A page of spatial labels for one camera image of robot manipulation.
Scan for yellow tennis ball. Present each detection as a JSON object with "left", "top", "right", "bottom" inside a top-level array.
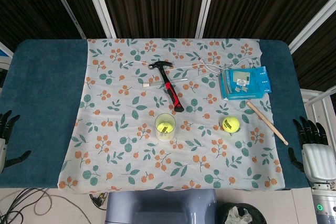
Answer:
[
  {"left": 157, "top": 122, "right": 174, "bottom": 135},
  {"left": 222, "top": 115, "right": 240, "bottom": 133}
]

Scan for floor cables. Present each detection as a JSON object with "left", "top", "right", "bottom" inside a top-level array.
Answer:
[{"left": 0, "top": 187, "right": 91, "bottom": 224}]

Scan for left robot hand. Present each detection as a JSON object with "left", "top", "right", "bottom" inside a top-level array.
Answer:
[{"left": 0, "top": 110, "right": 32, "bottom": 173}]

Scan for blue scale box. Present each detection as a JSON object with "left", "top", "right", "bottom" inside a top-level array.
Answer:
[{"left": 218, "top": 66, "right": 272, "bottom": 101}]

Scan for teal table cover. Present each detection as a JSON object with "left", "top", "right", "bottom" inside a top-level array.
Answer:
[{"left": 0, "top": 38, "right": 310, "bottom": 189}]

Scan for black trash bin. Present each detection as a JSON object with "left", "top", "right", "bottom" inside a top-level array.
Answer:
[{"left": 217, "top": 202, "right": 266, "bottom": 224}]

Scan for floral tablecloth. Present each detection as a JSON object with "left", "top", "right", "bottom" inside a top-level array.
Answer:
[{"left": 57, "top": 38, "right": 286, "bottom": 192}]

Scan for white metal rack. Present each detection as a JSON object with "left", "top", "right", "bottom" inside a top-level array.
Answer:
[{"left": 300, "top": 87, "right": 336, "bottom": 141}]

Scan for clear plastic cup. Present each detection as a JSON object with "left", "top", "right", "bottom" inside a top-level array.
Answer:
[{"left": 154, "top": 113, "right": 176, "bottom": 142}]

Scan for clear glass tube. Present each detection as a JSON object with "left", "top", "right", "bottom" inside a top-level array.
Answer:
[{"left": 142, "top": 78, "right": 188, "bottom": 89}]

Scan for wooden drumstick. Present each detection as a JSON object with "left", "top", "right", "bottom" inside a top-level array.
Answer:
[{"left": 246, "top": 100, "right": 289, "bottom": 146}]

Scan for red black claw hammer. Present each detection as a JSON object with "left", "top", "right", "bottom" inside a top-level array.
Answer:
[{"left": 148, "top": 60, "right": 185, "bottom": 113}]

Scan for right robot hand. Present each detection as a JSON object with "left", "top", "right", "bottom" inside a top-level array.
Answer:
[{"left": 287, "top": 118, "right": 336, "bottom": 183}]

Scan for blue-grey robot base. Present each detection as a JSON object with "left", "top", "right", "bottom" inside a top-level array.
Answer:
[{"left": 104, "top": 189, "right": 218, "bottom": 224}]

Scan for white charging cable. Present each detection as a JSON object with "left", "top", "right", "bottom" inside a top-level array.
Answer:
[{"left": 121, "top": 56, "right": 261, "bottom": 74}]

